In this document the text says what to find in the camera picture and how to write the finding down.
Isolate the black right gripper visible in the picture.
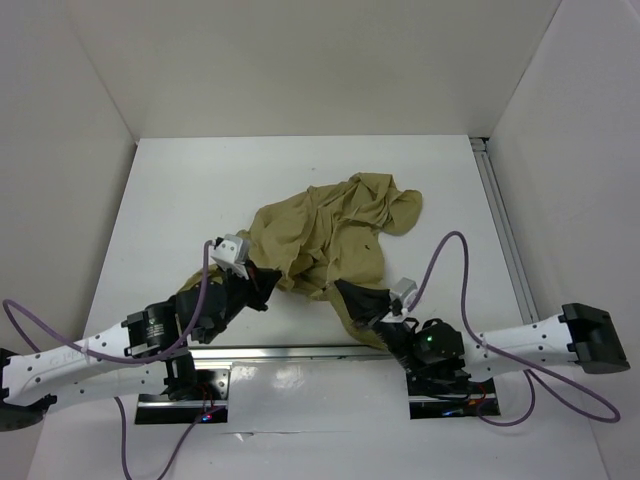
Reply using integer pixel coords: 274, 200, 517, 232
334, 277, 422, 372

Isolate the aluminium rail front edge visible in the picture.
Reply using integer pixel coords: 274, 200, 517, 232
191, 345, 391, 362

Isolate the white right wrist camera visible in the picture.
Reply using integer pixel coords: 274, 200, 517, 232
383, 278, 418, 323

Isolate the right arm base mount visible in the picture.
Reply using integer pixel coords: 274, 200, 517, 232
406, 374, 501, 420

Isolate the khaki zip-up jacket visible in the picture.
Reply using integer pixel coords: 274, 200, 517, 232
179, 170, 425, 354

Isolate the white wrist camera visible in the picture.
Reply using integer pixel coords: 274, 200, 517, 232
383, 278, 418, 323
210, 234, 250, 279

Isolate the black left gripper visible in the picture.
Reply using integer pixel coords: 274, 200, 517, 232
198, 258, 281, 344

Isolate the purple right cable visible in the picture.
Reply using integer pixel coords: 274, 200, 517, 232
407, 230, 622, 427

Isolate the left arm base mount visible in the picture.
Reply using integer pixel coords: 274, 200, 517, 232
134, 350, 232, 426

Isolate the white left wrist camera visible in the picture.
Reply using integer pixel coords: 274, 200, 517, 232
210, 234, 250, 279

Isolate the aluminium rail right side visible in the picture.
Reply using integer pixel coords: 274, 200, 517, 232
469, 137, 539, 324

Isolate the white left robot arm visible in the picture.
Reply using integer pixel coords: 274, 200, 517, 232
1, 265, 281, 431

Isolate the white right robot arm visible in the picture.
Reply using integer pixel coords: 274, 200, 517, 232
335, 278, 630, 392

